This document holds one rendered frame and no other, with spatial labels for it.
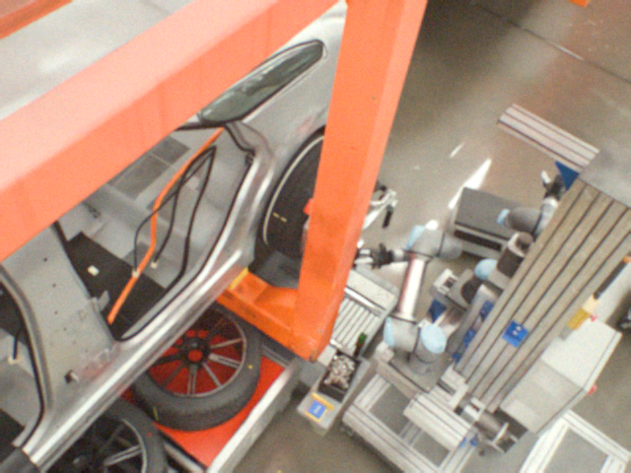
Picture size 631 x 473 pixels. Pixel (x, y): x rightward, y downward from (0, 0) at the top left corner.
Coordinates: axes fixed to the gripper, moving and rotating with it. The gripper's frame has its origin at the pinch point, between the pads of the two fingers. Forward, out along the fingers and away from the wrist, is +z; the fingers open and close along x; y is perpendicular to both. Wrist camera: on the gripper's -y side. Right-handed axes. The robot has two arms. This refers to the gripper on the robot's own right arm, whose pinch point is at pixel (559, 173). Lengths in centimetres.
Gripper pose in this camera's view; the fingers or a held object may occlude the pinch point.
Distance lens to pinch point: 338.4
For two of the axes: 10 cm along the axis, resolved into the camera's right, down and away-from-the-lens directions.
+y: 0.0, 6.6, 7.5
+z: 4.2, -6.8, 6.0
